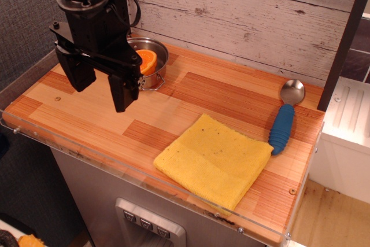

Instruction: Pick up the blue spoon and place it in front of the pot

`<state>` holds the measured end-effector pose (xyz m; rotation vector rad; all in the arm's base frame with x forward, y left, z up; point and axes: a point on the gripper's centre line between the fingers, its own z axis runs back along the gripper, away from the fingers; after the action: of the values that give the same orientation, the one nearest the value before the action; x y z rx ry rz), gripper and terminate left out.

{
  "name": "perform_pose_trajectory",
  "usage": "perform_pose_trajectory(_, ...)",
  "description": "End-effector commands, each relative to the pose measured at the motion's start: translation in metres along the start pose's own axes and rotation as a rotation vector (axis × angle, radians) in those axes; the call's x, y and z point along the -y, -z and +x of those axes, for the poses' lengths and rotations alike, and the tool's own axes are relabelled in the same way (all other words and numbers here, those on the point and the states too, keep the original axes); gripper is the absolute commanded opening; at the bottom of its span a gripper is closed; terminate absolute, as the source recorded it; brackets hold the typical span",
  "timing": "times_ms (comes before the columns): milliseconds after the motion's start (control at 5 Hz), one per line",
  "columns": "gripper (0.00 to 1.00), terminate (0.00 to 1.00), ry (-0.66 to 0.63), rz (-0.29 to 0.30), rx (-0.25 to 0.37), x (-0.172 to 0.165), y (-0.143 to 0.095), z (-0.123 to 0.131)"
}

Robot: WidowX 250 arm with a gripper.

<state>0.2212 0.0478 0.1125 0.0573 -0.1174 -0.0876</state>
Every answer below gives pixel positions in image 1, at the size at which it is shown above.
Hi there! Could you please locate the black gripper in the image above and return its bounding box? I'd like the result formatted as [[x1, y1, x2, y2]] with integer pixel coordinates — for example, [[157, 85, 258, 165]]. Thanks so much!
[[50, 0, 142, 113]]

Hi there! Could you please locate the blue handled metal spoon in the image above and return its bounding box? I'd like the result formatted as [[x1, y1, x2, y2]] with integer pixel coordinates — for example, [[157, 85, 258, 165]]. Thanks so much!
[[268, 79, 305, 156]]

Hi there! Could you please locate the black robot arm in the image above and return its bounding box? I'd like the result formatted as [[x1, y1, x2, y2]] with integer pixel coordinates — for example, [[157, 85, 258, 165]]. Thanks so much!
[[50, 0, 143, 112]]

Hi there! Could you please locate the clear acrylic counter guard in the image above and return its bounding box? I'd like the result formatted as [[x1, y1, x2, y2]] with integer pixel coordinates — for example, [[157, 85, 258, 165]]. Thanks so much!
[[3, 102, 324, 246]]

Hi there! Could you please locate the small steel pot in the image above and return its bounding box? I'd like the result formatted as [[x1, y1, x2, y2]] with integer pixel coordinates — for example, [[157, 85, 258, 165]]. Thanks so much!
[[127, 37, 169, 91]]

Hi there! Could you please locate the orange toy fruit half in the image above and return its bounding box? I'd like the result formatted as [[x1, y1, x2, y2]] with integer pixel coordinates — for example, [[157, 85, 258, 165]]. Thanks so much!
[[136, 49, 157, 76]]

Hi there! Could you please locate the silver toy dishwasher cabinet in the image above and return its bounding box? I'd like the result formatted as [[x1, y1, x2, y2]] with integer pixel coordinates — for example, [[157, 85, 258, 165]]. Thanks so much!
[[52, 150, 263, 246]]

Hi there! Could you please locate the grey button control panel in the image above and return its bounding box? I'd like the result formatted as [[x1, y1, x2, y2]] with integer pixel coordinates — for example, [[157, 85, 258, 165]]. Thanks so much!
[[115, 198, 187, 246]]

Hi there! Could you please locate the yellow folded cloth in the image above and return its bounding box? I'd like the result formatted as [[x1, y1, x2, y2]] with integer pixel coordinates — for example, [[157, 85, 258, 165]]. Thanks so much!
[[153, 114, 273, 216]]

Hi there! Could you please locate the orange plush toy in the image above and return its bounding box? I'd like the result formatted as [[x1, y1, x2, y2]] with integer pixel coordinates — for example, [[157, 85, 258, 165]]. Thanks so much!
[[18, 234, 46, 247]]

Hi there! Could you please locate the white toy sink unit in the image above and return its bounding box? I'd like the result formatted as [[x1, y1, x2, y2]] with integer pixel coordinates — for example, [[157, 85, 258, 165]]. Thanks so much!
[[309, 78, 369, 202]]

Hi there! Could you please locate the dark right frame post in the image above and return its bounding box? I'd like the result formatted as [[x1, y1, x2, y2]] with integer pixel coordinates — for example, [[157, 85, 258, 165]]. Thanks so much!
[[317, 0, 368, 112]]

